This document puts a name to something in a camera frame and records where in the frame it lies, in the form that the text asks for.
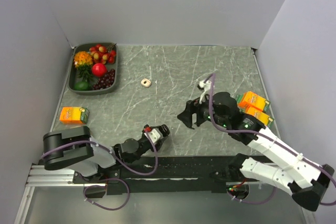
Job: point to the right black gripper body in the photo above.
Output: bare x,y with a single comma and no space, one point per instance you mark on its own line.
202,109

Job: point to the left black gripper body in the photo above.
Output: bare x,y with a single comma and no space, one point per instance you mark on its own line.
144,136

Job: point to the black earbud charging case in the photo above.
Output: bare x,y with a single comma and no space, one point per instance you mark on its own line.
164,130

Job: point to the beige earbud charging case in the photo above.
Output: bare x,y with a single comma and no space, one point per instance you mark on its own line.
146,83

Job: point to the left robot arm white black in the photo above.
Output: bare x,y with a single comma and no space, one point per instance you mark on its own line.
76,149

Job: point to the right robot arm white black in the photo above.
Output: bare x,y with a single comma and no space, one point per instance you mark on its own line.
305,181

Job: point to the orange juice box upper right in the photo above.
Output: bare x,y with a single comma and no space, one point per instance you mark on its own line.
251,99

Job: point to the orange juice box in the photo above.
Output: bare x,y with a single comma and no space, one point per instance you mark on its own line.
251,99
266,119
74,115

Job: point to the orange juice box lower right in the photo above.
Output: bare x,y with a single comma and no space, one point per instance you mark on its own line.
266,119

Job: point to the dark grape bunch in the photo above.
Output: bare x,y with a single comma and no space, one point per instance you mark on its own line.
106,81

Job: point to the orange juice box upper left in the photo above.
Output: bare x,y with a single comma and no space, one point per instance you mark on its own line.
74,115

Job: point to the red apple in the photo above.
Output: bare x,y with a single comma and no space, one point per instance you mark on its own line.
99,70

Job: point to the green avocado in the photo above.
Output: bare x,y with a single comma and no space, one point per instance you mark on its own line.
82,86

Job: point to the dark grey fruit tray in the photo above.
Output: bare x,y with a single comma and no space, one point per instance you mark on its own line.
84,73

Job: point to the red cherry bunch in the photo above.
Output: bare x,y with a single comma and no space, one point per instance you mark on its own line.
104,54

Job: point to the orange flower fruit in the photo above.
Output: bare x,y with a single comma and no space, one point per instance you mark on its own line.
82,58

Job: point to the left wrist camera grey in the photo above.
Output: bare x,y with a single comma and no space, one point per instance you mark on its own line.
153,134

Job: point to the left aluminium frame rail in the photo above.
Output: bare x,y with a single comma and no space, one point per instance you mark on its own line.
39,177

